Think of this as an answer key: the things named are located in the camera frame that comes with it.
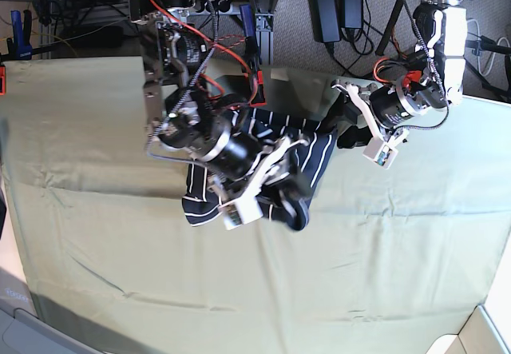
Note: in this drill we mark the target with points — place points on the blue orange left clamp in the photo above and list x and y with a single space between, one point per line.
19 47

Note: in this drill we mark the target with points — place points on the aluminium frame post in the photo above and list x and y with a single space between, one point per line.
264 11

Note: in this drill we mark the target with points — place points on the black tripod stand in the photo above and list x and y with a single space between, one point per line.
479 50

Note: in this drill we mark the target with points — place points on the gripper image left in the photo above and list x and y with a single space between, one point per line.
243 166

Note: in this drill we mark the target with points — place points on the navy white striped T-shirt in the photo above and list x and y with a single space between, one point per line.
201 205

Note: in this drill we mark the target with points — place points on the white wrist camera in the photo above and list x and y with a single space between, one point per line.
380 152
240 211

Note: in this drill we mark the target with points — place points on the black power adapter left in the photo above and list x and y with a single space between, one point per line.
324 19

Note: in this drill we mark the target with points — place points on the light green table cloth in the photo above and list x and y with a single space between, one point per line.
127 252

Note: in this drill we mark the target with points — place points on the white box corner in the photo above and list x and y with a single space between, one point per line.
479 335

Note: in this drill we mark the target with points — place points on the grey plastic bin corner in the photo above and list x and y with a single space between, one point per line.
25 334

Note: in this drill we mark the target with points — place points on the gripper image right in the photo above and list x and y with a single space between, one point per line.
353 107

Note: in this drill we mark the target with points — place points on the robot arm image right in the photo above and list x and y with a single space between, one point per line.
429 78

